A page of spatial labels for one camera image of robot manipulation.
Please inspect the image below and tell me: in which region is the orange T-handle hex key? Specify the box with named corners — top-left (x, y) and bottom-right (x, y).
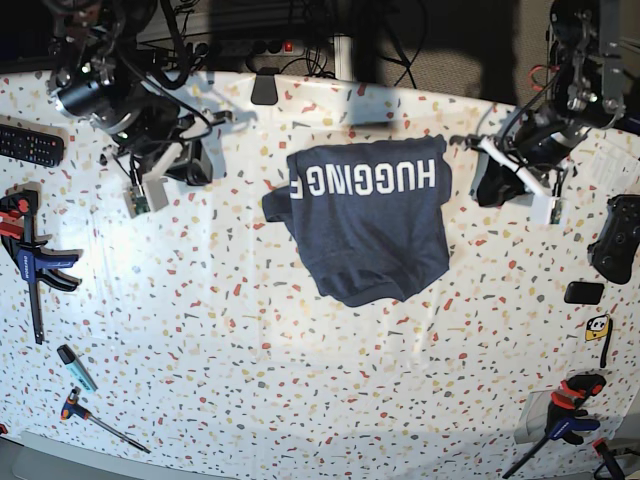
top-left (60, 387), bottom-right (151, 454)

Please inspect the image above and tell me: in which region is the blue black bar clamp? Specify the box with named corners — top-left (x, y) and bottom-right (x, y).
top-left (1, 189), bottom-right (81, 345)

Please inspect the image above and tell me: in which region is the blue grey T-shirt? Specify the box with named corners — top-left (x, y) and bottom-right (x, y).
top-left (262, 136), bottom-right (452, 308)

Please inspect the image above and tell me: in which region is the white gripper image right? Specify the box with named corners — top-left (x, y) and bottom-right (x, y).
top-left (449, 134), bottom-right (569, 225)

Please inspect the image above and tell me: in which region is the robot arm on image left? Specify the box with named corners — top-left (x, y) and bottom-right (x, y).
top-left (45, 1), bottom-right (233, 217)

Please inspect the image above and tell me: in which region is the black game controller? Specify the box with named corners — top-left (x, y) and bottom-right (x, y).
top-left (587, 194), bottom-right (639, 285)

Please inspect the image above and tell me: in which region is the light blue highlighter marker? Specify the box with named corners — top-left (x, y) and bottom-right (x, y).
top-left (56, 344), bottom-right (98, 393)

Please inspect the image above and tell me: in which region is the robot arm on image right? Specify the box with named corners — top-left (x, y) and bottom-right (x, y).
top-left (450, 1), bottom-right (626, 224)

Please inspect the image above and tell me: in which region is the white paper sheet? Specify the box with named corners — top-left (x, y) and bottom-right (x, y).
top-left (590, 145), bottom-right (639, 195)

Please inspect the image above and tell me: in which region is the blue bar clamp right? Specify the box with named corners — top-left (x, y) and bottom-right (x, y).
top-left (502, 373), bottom-right (606, 479)

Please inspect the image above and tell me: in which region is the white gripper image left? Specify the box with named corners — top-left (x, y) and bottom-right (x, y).
top-left (99, 110), bottom-right (234, 218)

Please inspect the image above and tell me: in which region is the white power strip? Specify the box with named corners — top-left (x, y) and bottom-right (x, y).
top-left (188, 39), bottom-right (306, 58)

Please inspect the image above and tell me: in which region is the black TV remote control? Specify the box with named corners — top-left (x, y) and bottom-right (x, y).
top-left (0, 125), bottom-right (64, 168)

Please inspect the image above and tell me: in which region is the white table leg post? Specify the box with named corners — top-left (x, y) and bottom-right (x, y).
top-left (333, 34), bottom-right (355, 82)

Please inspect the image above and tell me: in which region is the yellow tag with black strap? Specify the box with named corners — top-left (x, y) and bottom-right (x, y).
top-left (585, 313), bottom-right (613, 369)

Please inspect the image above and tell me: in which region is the small black box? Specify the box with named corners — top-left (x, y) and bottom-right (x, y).
top-left (564, 281), bottom-right (605, 305)

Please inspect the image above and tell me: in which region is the red black clamp corner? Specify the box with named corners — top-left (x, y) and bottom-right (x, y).
top-left (592, 439), bottom-right (626, 480)

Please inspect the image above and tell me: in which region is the black table edge clamp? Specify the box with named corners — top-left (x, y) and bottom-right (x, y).
top-left (251, 67), bottom-right (279, 106)

